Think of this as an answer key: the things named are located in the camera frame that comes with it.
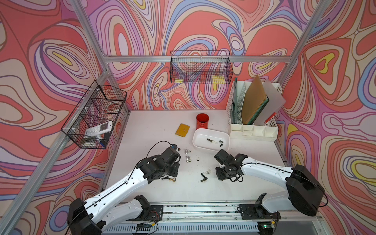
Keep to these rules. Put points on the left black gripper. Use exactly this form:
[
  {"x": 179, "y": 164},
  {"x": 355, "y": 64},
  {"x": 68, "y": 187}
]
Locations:
[{"x": 176, "y": 165}]

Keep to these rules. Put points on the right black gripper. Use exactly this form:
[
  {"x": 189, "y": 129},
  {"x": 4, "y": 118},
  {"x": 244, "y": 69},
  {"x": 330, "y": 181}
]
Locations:
[{"x": 220, "y": 176}]

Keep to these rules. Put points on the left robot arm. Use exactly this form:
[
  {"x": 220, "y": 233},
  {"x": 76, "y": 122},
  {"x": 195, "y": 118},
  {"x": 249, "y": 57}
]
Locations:
[{"x": 106, "y": 209}]

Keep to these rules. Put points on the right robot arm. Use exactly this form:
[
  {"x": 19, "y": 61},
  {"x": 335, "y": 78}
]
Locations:
[{"x": 301, "y": 190}]

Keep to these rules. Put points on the white plastic storage box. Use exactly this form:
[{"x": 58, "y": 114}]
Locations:
[{"x": 200, "y": 140}]

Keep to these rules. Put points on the yellow wallet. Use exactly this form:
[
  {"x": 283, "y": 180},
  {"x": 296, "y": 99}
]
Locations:
[{"x": 182, "y": 130}]

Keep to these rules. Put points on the white desk file organizer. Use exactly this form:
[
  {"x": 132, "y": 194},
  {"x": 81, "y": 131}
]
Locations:
[{"x": 267, "y": 132}]

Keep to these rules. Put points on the red metal bucket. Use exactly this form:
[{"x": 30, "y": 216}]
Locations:
[{"x": 202, "y": 121}]

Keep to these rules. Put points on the white remote control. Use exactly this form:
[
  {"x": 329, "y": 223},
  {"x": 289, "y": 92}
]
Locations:
[{"x": 99, "y": 129}]

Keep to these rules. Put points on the brown cardboard folder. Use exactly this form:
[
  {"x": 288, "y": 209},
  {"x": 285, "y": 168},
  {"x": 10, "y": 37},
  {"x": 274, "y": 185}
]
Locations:
[{"x": 254, "y": 102}]

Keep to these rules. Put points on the grey folder sheet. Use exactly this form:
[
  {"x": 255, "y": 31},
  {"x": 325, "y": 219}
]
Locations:
[{"x": 276, "y": 102}]

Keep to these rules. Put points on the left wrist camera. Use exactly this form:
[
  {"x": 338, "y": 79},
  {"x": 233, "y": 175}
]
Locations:
[{"x": 175, "y": 147}]

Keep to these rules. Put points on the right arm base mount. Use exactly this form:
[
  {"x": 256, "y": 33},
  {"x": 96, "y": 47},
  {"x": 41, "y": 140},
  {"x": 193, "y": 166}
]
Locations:
[{"x": 253, "y": 212}]

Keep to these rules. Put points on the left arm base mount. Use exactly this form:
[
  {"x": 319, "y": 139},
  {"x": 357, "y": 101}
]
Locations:
[{"x": 153, "y": 213}]

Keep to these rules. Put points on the black wire basket left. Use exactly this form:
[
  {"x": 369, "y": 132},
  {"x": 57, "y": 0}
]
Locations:
[{"x": 100, "y": 104}]

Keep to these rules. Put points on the black wire basket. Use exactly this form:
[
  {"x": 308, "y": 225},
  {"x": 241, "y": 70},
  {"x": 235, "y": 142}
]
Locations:
[
  {"x": 100, "y": 104},
  {"x": 200, "y": 67}
]

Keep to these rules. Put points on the black wire basket back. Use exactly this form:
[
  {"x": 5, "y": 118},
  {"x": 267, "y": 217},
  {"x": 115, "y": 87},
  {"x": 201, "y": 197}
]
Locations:
[{"x": 200, "y": 67}]

